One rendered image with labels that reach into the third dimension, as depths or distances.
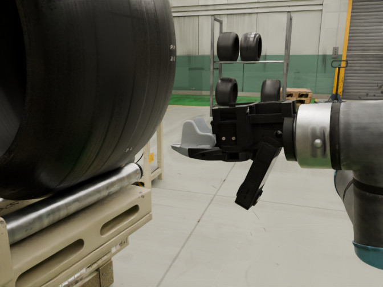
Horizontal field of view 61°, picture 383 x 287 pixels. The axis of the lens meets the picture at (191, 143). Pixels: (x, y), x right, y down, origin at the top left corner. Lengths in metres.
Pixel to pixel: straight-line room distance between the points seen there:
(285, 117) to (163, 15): 0.28
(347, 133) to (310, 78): 10.96
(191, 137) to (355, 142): 0.24
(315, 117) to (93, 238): 0.44
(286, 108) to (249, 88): 11.05
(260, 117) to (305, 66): 10.90
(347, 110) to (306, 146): 0.06
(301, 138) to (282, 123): 0.04
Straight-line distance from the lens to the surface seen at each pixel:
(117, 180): 0.69
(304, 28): 11.49
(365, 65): 11.58
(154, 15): 0.57
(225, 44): 5.82
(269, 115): 0.47
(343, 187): 0.58
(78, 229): 0.62
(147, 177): 2.99
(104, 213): 0.66
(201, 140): 0.51
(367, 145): 0.43
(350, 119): 0.43
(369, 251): 0.49
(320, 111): 0.45
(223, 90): 5.82
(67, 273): 0.63
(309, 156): 0.44
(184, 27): 12.16
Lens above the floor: 1.15
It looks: 14 degrees down
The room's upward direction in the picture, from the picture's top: straight up
